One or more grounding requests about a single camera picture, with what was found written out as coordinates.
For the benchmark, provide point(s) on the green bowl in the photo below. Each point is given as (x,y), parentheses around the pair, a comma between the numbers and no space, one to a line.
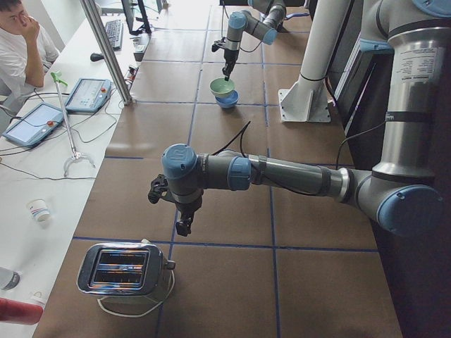
(221,88)

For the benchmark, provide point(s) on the blue bowl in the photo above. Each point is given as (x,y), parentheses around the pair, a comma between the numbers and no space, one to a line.
(229,101)

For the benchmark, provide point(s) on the silver toaster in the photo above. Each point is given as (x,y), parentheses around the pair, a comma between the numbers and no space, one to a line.
(126,272)

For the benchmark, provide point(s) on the blue saucepan with lid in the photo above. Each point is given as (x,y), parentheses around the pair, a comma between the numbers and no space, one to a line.
(288,17)

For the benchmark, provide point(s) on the black computer monitor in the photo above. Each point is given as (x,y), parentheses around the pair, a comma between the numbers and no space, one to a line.
(136,17)

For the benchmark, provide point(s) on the black keyboard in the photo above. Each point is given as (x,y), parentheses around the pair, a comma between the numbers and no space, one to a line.
(114,32)

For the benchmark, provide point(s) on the reacher grabber tool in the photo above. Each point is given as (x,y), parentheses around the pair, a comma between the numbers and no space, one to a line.
(76,156)

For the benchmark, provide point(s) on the black computer mouse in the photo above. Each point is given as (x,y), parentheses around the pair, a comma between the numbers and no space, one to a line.
(94,57)

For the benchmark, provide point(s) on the far teach pendant tablet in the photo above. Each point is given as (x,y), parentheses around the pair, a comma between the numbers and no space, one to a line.
(88,96)

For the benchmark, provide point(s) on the teach pendant tablet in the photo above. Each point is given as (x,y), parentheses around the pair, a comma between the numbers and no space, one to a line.
(88,96)
(35,126)

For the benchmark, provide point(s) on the white paper cup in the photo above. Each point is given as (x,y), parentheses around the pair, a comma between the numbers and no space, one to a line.
(38,210)

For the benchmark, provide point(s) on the near teach pendant tablet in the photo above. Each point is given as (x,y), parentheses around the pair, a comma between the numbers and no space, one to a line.
(35,126)

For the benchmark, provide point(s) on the red bottle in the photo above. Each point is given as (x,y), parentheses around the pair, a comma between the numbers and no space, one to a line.
(18,312)

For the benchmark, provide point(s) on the seated person in white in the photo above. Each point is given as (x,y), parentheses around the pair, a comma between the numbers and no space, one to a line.
(27,52)

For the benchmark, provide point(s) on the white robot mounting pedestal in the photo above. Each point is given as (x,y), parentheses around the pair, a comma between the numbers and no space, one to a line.
(306,101)

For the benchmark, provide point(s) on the aluminium frame post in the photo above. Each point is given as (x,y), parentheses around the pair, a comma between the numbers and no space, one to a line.
(94,19)

